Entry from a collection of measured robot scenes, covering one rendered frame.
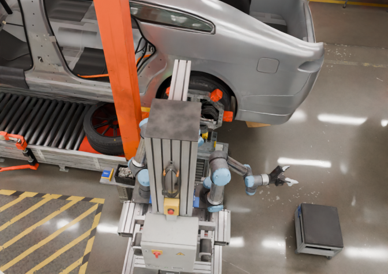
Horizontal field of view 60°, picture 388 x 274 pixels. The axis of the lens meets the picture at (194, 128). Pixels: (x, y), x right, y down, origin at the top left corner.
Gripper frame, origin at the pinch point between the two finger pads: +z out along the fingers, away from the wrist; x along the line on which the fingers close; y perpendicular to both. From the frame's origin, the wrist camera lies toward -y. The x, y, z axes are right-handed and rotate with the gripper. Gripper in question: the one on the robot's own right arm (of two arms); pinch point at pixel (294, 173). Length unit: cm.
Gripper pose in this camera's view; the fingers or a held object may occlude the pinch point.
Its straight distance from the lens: 248.7
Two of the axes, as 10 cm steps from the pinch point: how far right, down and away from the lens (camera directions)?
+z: 9.8, -1.1, 1.4
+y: -0.2, 7.3, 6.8
